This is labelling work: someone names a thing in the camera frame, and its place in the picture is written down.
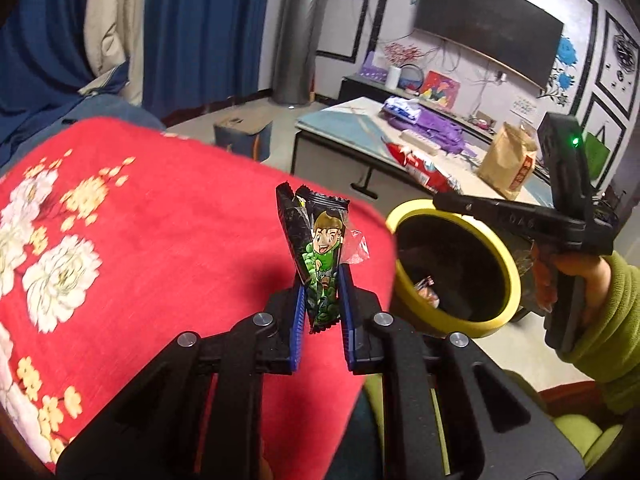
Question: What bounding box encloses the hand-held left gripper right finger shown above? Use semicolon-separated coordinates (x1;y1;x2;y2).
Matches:
339;261;587;480

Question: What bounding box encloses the yellow rimmed black bin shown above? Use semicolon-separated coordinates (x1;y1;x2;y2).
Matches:
384;199;524;339

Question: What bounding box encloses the black wall television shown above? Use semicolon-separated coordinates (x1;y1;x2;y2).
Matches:
414;0;565;92

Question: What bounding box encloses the purple cloth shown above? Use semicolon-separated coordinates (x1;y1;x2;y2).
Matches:
389;109;466;155

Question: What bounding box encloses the person's green clothing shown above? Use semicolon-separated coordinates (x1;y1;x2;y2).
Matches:
550;410;626;472

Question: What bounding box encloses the purple box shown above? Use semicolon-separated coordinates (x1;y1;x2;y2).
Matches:
361;51;390;85

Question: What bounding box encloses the blue curtain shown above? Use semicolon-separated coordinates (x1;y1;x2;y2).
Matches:
0;0;131;133
142;0;276;121

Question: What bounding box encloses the brown paper bag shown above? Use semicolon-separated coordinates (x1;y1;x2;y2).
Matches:
476;121;542;202

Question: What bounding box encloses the pink flower bouquet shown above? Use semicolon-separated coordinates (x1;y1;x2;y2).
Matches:
384;41;422;68

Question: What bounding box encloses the green bag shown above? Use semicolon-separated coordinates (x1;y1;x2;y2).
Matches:
582;130;612;181

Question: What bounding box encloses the round desk ornament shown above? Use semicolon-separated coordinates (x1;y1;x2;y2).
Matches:
400;64;425;95

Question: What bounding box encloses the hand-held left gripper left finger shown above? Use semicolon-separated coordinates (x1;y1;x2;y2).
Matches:
55;282;307;480

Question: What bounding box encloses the marble top coffee table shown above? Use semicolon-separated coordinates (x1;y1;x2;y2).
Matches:
291;97;556;206

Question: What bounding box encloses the colourful painting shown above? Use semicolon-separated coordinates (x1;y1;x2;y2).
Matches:
419;71;460;111

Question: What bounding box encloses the person's right forearm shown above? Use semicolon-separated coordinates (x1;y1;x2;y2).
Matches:
567;250;640;413

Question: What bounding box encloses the beige curtain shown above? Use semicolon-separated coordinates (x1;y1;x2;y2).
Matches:
80;0;151;106

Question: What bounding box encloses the person's right hand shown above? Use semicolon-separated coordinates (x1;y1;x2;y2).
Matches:
529;243;614;316

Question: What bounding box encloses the dark low stool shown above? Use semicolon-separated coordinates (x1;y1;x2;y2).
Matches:
213;116;274;162

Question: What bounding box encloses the clear red candy wrapper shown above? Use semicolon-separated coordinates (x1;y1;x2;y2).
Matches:
341;229;374;266

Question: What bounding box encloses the blue bed sheet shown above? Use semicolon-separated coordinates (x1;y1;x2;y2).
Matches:
0;92;166;176

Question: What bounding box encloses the silver tower air conditioner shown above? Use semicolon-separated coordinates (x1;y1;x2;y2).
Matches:
271;0;333;108

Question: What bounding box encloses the white wall note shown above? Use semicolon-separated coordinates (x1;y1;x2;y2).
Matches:
510;96;537;120

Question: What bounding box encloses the red floral blanket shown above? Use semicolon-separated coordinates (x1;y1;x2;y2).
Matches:
0;117;398;473

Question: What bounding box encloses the black green cartoon wrapper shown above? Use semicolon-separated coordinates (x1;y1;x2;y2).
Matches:
276;182;351;336

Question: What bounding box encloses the white power strip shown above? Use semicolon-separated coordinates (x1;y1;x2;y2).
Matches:
400;129;443;155

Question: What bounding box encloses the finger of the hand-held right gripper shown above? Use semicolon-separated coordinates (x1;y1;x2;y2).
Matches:
431;193;502;234

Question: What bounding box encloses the pink purple snack wrapper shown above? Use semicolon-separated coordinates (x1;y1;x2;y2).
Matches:
414;275;442;309

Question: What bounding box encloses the blue white tissue pack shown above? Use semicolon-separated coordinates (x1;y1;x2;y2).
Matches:
382;96;422;122

